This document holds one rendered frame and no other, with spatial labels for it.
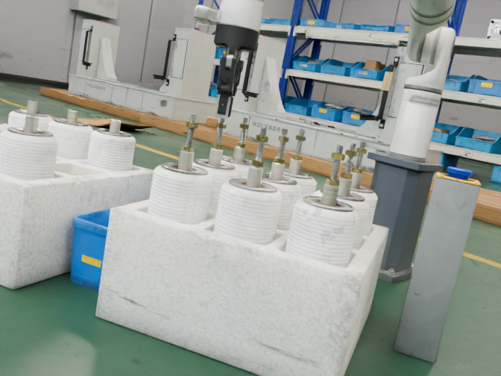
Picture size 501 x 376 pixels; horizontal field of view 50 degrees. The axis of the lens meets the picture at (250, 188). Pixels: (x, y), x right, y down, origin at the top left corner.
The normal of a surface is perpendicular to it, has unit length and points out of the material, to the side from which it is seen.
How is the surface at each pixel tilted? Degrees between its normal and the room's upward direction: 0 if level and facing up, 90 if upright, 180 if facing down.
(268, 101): 90
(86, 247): 92
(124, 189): 90
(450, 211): 90
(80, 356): 0
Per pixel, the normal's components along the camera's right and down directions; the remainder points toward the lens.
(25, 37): 0.73, 0.25
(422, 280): -0.34, 0.10
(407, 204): 0.04, 0.18
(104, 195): 0.91, 0.23
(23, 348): 0.18, -0.97
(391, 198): -0.66, 0.00
